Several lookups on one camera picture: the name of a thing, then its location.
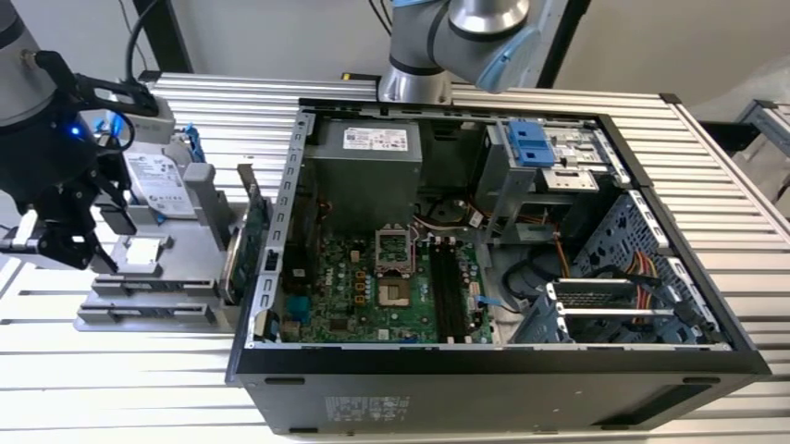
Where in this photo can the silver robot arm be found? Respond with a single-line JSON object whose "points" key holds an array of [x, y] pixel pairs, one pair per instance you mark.
{"points": [[419, 41]]}

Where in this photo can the black RAM slot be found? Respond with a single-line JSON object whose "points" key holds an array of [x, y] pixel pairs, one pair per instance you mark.
{"points": [[439, 291], [461, 291], [447, 291], [455, 291]]}

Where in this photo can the hard disk in blue carrier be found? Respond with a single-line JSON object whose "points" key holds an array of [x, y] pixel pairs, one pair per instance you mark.
{"points": [[157, 180]]}

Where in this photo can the silver CPU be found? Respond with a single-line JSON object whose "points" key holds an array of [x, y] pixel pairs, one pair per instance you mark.
{"points": [[141, 253]]}

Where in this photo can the grey parts rack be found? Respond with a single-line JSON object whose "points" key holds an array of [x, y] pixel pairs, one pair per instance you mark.
{"points": [[185, 259]]}

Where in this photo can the green graphics card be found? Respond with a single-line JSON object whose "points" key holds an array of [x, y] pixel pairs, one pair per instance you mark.
{"points": [[249, 240]]}

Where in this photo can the silver power supply unit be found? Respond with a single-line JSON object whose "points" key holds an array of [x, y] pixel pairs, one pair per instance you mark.
{"points": [[364, 185]]}

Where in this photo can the CPU socket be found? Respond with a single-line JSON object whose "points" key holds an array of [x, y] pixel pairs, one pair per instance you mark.
{"points": [[395, 291]]}

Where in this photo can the round black speaker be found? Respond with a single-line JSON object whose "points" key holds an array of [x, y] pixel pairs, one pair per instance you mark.
{"points": [[453, 210]]}

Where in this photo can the green motherboard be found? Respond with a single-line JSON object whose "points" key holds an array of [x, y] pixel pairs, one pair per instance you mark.
{"points": [[400, 319]]}

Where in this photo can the silver metal drive cage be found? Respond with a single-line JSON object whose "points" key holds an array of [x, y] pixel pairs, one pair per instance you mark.
{"points": [[524, 194]]}

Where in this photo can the blue plastic drive latch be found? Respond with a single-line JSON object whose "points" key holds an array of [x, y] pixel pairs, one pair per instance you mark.
{"points": [[533, 143]]}

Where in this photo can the black open PC case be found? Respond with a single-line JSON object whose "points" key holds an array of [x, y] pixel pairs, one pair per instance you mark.
{"points": [[493, 398]]}

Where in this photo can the perforated metal disk bay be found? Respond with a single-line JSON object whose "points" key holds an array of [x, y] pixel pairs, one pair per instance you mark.
{"points": [[616, 240]]}

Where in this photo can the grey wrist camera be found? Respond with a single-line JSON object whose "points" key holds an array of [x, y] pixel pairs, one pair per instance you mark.
{"points": [[153, 122]]}

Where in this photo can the black vertical post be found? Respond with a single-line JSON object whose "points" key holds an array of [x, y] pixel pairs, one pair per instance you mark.
{"points": [[569, 41], [172, 37]]}

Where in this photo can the aluminium frame table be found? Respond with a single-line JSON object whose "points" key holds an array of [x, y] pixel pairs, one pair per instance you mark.
{"points": [[764, 115]]}

